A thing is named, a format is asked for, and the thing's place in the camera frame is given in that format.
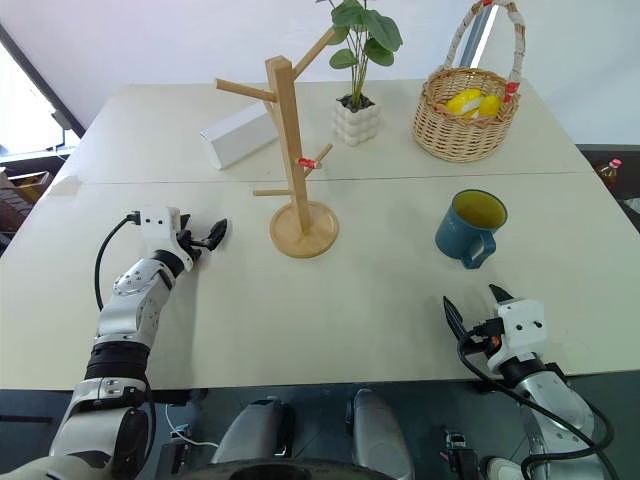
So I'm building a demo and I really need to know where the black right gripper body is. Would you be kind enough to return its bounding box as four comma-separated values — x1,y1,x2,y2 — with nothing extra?
466,316,504,354

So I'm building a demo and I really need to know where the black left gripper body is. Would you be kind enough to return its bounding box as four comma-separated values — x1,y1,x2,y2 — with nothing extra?
174,228,208,262

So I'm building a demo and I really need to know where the blue mug yellow inside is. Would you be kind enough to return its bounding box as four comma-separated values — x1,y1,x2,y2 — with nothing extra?
433,189,510,271

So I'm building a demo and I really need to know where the wooden mug tree stand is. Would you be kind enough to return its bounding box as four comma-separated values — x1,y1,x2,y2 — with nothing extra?
214,26,341,260

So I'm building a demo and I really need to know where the white rectangular box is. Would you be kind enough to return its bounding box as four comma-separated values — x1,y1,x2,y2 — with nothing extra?
199,105,278,173

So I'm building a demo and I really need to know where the black device with blue label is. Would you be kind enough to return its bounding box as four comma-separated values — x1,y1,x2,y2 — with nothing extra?
441,426,482,480

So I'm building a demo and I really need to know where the white shoe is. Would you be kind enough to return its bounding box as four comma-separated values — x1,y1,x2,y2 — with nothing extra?
481,455,527,480

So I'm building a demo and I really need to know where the grey rounded robot leg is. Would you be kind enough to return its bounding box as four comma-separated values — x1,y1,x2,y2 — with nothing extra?
209,396,294,466
346,388,415,480

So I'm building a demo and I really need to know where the oil bottle with red cap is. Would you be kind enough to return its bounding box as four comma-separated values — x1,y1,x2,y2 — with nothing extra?
594,157,624,191

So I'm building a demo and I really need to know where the brown cardboard box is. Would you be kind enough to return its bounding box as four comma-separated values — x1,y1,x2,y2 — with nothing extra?
0,168,54,234

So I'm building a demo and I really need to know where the white bubble plant pot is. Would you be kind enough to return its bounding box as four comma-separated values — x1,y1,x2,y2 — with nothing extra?
332,94,383,148

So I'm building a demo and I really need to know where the small yellow toy fruit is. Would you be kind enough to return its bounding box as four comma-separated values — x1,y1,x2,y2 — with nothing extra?
478,94,503,121

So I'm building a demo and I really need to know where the large yellow toy fruit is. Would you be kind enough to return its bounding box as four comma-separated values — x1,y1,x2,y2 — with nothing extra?
445,88,484,118

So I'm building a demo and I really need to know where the green leafy plant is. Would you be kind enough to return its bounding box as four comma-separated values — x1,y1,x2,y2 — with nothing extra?
315,0,404,109

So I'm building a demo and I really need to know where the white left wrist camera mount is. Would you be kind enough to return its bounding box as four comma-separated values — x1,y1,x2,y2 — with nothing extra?
139,205,195,274

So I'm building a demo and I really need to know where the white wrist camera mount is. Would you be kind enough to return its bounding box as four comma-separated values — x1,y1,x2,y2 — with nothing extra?
486,298,547,374
139,205,195,274

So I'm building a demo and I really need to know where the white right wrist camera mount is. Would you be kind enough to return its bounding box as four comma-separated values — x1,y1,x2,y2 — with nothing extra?
486,298,547,374

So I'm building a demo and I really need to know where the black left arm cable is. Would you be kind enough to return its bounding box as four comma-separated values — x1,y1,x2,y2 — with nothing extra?
94,212,144,312

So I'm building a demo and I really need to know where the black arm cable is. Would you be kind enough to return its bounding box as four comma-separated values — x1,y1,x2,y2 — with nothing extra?
94,212,144,312
456,328,616,480

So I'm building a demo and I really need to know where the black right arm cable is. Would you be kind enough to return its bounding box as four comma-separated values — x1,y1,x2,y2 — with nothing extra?
456,328,616,480

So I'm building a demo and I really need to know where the wicker basket with handle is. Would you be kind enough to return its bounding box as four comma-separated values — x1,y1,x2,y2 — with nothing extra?
411,0,528,164

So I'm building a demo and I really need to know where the thin white cable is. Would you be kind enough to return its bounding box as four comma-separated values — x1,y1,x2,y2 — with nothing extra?
164,401,222,450

